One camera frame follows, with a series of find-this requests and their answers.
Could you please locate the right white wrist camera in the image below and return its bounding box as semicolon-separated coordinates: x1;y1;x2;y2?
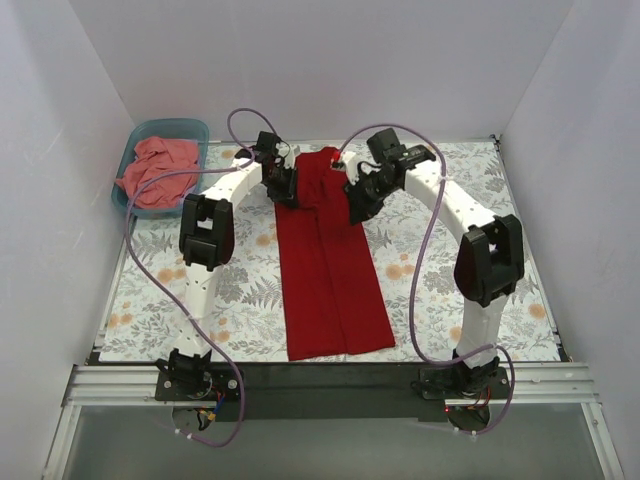
331;151;360;185

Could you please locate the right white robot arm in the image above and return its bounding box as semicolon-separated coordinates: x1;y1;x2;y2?
332;124;525;399

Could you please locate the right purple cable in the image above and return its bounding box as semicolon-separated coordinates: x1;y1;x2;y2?
339;123;513;437

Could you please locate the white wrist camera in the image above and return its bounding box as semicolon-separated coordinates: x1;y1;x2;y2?
331;151;360;185
277;141;300;169

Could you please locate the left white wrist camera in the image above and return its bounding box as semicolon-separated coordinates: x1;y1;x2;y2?
277;141;300;169

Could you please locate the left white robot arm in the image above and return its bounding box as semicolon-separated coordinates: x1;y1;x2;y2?
156;132;300;402

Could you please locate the dark red t shirt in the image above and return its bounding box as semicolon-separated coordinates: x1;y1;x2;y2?
275;147;396;361

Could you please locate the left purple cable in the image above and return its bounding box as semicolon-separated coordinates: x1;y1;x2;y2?
124;107;281;447

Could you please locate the floral patterned table mat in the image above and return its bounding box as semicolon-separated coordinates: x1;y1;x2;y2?
99;142;559;362

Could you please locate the aluminium frame rail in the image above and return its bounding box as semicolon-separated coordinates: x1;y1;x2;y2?
44;363;176;476

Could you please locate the pink t shirt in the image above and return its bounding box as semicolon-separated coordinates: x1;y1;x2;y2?
115;136;200;209

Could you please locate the purple cable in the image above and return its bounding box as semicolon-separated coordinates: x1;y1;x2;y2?
339;123;513;437
124;107;281;447

